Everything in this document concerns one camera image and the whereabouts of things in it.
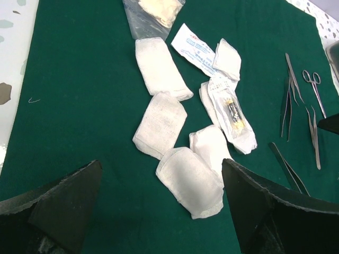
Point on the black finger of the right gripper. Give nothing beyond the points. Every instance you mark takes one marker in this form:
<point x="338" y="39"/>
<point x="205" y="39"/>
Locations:
<point x="330" y="123"/>

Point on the stainless steel tray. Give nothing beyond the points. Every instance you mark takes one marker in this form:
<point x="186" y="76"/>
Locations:
<point x="332" y="52"/>

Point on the short steel tweezers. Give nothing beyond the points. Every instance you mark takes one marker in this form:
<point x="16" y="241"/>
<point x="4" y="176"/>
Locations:
<point x="314" y="135"/>

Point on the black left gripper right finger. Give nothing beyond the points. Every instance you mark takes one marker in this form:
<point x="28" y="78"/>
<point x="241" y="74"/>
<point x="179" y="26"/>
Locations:
<point x="270" y="218"/>

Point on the small white gauze pad top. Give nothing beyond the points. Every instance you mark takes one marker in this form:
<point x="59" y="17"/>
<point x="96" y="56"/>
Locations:
<point x="227" y="60"/>

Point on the white gauze pad upper left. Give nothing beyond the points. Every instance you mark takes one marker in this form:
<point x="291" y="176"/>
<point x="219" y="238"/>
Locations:
<point x="159" y="72"/>

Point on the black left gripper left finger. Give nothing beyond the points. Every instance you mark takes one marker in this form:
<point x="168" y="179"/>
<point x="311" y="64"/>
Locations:
<point x="52" y="218"/>

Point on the steel forceps near finger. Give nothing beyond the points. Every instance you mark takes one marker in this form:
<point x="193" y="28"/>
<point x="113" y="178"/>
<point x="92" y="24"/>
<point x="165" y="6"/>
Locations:
<point x="292" y="177"/>

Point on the white printed paper packet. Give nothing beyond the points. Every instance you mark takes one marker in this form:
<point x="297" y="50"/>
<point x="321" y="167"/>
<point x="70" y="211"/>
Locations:
<point x="194" y="50"/>

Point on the white gauze pad front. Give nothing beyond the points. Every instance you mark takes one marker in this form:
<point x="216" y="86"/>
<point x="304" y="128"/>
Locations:
<point x="193" y="183"/>

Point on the steel surgical scissors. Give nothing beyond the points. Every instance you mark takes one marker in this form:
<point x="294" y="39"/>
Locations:
<point x="314" y="80"/>

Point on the white gauze pad lower middle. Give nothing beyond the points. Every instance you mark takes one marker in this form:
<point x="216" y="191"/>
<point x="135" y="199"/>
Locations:
<point x="211" y="145"/>

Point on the green surgical cloth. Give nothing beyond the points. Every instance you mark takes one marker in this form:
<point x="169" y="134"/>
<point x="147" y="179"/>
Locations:
<point x="83" y="98"/>

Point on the long steel tweezers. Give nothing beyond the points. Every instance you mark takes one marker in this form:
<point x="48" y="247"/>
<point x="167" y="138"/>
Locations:
<point x="294" y="83"/>

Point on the white gauze pad middle left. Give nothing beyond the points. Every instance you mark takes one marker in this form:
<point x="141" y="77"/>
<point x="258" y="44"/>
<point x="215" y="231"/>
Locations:
<point x="160" y="126"/>

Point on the clear pouch with dark item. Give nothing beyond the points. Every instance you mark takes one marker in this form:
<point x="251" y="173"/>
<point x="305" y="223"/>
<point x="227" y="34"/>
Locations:
<point x="230" y="116"/>

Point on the dark steel tweezers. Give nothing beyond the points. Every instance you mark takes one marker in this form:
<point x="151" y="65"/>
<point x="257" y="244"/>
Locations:
<point x="286" y="110"/>

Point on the white gauze pad under pouch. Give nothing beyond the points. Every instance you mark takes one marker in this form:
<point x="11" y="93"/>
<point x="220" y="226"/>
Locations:
<point x="207" y="103"/>

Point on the clear bag with gloves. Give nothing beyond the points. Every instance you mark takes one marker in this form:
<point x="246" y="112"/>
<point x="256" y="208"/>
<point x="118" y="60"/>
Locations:
<point x="150" y="19"/>

